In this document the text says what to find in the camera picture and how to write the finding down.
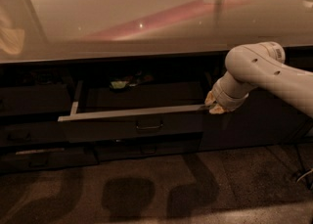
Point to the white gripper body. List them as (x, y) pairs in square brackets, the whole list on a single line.
[(226, 99)]

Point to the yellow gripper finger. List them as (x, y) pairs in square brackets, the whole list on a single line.
[(217, 109), (209, 100)]

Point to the dark drawer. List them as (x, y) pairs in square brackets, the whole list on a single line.
[(34, 99), (35, 133), (147, 147), (46, 159), (100, 113)]

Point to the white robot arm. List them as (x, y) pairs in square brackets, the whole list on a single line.
[(260, 65)]

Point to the dark cabinet door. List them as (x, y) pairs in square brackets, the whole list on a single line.
[(263, 119)]

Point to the green snack bag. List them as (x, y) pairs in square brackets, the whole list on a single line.
[(118, 85)]

